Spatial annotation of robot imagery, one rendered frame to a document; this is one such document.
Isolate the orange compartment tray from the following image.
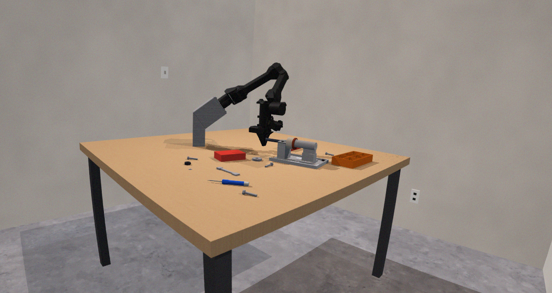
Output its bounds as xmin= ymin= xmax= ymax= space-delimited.
xmin=331 ymin=151 xmax=373 ymax=169

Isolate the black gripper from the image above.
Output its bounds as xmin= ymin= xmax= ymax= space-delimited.
xmin=249 ymin=113 xmax=273 ymax=146

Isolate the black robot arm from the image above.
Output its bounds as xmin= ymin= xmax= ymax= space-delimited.
xmin=218 ymin=62 xmax=289 ymax=131

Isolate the blue screwdriver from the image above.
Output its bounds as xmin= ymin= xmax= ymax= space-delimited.
xmin=218 ymin=179 xmax=249 ymax=186

